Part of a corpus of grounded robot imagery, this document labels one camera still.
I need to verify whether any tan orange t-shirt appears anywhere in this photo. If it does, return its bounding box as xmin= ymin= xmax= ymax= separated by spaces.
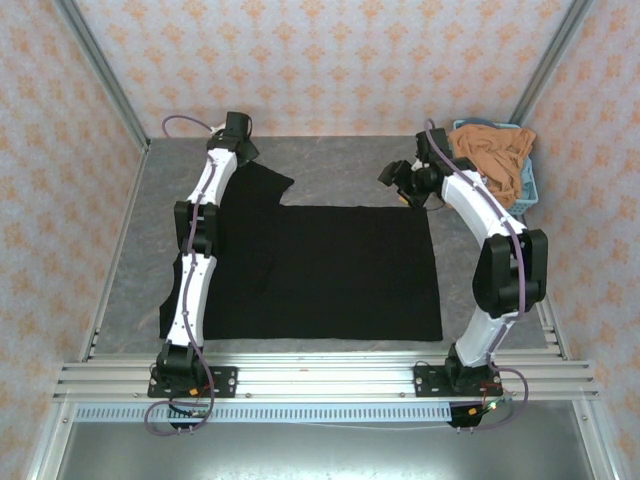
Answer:
xmin=447 ymin=123 xmax=537 ymax=209

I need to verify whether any black floral print t-shirt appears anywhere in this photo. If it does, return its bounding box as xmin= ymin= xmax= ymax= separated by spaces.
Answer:
xmin=158 ymin=160 xmax=445 ymax=344

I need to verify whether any blue plastic basket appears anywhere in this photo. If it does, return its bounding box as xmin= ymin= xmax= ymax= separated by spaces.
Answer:
xmin=452 ymin=117 xmax=541 ymax=216

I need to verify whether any shiny metal sheet panel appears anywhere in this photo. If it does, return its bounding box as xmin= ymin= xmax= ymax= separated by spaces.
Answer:
xmin=49 ymin=399 xmax=604 ymax=480

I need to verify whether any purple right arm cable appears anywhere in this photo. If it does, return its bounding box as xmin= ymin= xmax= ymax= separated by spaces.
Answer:
xmin=422 ymin=118 xmax=530 ymax=432

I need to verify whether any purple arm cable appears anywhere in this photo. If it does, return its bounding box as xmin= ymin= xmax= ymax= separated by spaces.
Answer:
xmin=422 ymin=118 xmax=530 ymax=432
xmin=144 ymin=113 xmax=236 ymax=436

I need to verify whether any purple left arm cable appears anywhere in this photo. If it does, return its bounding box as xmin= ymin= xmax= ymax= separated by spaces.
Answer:
xmin=144 ymin=113 xmax=236 ymax=436

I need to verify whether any aluminium corner post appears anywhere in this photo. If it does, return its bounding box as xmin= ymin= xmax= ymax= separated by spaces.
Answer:
xmin=53 ymin=0 xmax=152 ymax=152
xmin=509 ymin=0 xmax=595 ymax=132

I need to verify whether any aluminium table side rail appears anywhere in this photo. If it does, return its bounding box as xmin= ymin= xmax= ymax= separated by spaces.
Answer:
xmin=517 ymin=212 xmax=570 ymax=362
xmin=78 ymin=148 xmax=152 ymax=362

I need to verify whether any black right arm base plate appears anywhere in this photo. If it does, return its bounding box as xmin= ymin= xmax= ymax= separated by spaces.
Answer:
xmin=413 ymin=363 xmax=504 ymax=399

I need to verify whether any aluminium mounting rail beam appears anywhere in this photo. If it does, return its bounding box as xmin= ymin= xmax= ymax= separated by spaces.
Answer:
xmin=52 ymin=352 xmax=600 ymax=402

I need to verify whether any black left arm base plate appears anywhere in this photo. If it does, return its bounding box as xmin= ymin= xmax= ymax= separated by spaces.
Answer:
xmin=147 ymin=366 xmax=239 ymax=399

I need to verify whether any grey slotted cable duct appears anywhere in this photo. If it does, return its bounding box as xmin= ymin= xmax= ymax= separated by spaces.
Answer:
xmin=74 ymin=403 xmax=455 ymax=424

